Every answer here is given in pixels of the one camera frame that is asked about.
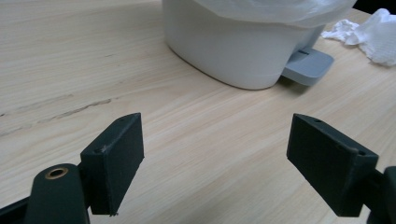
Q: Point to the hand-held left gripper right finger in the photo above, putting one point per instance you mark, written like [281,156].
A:
[330,168]

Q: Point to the white pedal trash can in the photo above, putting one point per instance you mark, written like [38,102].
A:
[224,46]

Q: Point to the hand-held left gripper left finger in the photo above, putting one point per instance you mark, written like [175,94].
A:
[115,161]

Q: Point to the white tissue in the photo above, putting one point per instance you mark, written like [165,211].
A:
[376,37]

